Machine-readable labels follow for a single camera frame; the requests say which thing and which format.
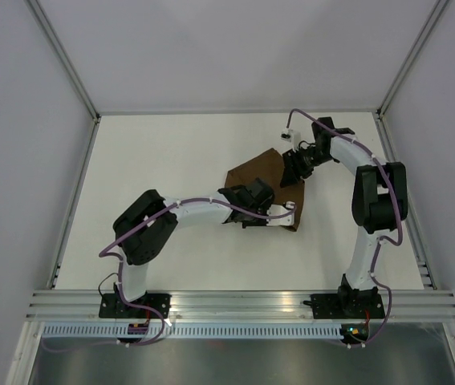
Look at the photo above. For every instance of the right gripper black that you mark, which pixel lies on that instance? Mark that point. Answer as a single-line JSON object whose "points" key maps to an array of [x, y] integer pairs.
{"points": [[294, 171]]}

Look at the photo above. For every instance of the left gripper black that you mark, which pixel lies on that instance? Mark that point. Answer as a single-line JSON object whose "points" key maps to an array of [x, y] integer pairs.
{"points": [[262, 222]]}

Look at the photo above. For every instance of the brown cloth napkin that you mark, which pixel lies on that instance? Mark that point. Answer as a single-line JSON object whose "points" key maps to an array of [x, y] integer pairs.
{"points": [[269, 167]]}

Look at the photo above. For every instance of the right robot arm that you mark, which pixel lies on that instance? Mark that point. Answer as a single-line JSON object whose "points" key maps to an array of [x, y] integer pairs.
{"points": [[379, 205]]}

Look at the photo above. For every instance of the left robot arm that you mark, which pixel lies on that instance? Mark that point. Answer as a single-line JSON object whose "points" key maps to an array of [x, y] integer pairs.
{"points": [[144, 228]]}

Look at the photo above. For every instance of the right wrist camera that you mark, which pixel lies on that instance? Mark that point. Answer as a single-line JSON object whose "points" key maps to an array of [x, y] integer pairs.
{"points": [[292, 137]]}

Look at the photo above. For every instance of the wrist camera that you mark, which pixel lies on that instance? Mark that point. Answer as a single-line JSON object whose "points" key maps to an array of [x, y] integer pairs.
{"points": [[292, 137], [282, 215]]}

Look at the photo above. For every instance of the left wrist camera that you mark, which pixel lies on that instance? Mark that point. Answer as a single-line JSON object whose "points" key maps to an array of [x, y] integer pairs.
{"points": [[282, 215]]}

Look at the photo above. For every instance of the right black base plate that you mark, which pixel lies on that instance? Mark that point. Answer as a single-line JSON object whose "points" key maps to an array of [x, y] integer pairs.
{"points": [[356, 305]]}

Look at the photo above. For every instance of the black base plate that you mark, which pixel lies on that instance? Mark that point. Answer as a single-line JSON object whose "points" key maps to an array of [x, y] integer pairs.
{"points": [[148, 307], [356, 305]]}

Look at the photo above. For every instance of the white slotted cable duct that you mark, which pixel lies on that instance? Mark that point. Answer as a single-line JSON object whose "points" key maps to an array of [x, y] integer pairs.
{"points": [[192, 330]]}

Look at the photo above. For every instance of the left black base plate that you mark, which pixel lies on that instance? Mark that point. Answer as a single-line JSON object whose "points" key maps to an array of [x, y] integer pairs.
{"points": [[148, 307]]}

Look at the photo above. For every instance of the right aluminium frame post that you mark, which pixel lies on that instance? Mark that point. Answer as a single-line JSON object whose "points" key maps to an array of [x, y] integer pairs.
{"points": [[428, 27]]}

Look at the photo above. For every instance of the aluminium frame post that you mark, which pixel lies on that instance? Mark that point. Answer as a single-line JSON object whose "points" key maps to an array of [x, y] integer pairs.
{"points": [[428, 27], [41, 18]]}

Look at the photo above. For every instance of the aluminium front rail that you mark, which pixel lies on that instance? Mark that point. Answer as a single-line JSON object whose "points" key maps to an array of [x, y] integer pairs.
{"points": [[239, 306]]}

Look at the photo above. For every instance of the left aluminium frame post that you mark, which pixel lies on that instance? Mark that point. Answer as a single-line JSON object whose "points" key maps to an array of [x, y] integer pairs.
{"points": [[41, 18]]}

